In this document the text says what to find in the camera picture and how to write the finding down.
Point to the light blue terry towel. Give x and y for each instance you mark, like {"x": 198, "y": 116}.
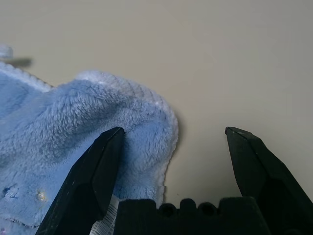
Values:
{"x": 73, "y": 122}

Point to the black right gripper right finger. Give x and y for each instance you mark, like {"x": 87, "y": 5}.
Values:
{"x": 264, "y": 176}

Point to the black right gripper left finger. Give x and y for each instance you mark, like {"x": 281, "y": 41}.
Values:
{"x": 93, "y": 171}

